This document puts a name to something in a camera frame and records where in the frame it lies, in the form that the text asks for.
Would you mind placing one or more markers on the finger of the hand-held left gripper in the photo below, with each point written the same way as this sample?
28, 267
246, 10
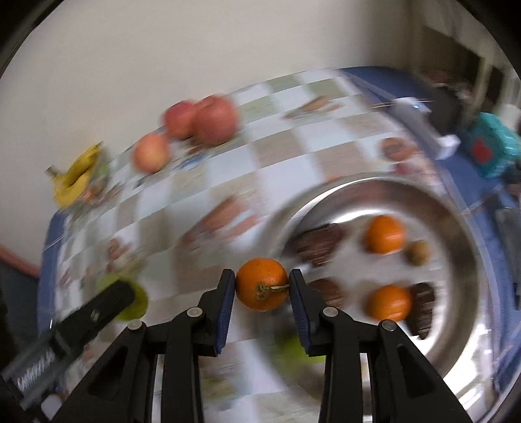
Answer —
97, 315

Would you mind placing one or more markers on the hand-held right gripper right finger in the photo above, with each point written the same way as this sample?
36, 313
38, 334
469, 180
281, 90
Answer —
299, 313

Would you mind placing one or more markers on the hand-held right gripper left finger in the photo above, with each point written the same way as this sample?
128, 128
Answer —
224, 309

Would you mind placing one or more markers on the dark brown wrinkled date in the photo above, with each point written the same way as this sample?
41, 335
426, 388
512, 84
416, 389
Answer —
330, 291
423, 309
319, 244

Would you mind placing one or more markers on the green round citrus fruit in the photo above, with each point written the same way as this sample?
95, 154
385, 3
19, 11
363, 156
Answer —
287, 345
139, 306

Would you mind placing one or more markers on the orange mandarin with stem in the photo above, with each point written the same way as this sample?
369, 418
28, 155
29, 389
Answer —
262, 284

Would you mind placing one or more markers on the small yellow-brown round fruit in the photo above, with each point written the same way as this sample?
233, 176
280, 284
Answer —
417, 252

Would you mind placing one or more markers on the round silver metal tray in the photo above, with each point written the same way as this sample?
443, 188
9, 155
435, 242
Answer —
439, 211

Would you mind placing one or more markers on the red-edged dark furniture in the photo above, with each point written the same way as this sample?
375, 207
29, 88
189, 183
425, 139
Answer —
16, 260

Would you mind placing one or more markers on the bunch of yellow bananas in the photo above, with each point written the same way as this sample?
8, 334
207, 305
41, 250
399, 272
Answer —
77, 179

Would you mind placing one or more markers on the clear plastic container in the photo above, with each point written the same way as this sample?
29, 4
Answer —
101, 173

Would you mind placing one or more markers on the pale red apple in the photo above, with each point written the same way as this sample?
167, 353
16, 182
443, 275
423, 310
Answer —
151, 152

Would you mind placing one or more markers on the large red apple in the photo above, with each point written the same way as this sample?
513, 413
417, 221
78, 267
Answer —
215, 121

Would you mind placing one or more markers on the white oblong device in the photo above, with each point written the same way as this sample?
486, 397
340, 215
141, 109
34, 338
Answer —
423, 126

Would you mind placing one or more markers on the black device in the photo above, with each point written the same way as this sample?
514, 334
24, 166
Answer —
445, 110

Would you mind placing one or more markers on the teal object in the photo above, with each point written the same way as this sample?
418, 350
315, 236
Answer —
492, 146

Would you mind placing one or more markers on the white shelf unit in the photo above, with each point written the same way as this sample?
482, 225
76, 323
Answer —
468, 61

